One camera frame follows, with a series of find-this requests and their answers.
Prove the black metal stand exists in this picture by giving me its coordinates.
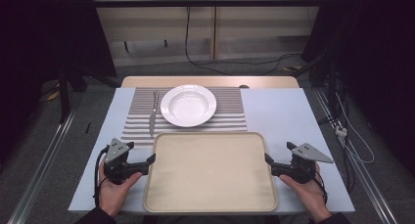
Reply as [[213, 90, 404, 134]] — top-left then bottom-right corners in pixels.
[[57, 63, 72, 124]]

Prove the silver metal fork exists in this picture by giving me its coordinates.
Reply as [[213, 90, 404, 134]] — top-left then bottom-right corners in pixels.
[[149, 90, 160, 138]]

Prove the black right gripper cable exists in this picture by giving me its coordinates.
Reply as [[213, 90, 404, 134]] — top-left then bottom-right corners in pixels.
[[312, 169, 329, 205]]

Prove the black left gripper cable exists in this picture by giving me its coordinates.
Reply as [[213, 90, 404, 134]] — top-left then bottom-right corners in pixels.
[[93, 145, 111, 208]]

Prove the white cable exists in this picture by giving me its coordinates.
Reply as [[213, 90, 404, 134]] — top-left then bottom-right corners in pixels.
[[335, 92, 376, 164]]

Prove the long black floor cable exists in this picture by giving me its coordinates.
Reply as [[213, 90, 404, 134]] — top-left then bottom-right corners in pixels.
[[184, 4, 302, 77]]

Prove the person's right hand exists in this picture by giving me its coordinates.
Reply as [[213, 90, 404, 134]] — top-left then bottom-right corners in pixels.
[[279, 161, 333, 224]]

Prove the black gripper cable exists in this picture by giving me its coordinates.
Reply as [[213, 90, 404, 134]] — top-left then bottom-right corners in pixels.
[[312, 169, 329, 205], [93, 145, 111, 208]]

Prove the grey striped placemat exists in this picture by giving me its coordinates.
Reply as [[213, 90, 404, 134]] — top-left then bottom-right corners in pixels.
[[120, 86, 249, 150]]

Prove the white deep plate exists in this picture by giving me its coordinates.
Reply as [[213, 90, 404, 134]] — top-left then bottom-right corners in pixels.
[[160, 84, 218, 128]]

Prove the aluminium floor rail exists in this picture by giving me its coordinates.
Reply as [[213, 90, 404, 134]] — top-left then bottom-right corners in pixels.
[[6, 108, 79, 224], [312, 86, 399, 224]]

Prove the beige plastic tray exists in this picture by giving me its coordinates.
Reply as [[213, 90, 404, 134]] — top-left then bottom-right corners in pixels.
[[142, 131, 279, 214]]

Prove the person's left hand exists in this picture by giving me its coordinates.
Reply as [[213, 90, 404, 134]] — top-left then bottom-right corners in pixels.
[[98, 158, 144, 218]]

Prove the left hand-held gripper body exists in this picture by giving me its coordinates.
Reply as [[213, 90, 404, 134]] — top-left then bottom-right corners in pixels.
[[103, 137, 140, 186]]

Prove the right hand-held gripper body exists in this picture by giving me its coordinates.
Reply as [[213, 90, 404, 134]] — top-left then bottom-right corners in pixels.
[[276, 142, 335, 185]]

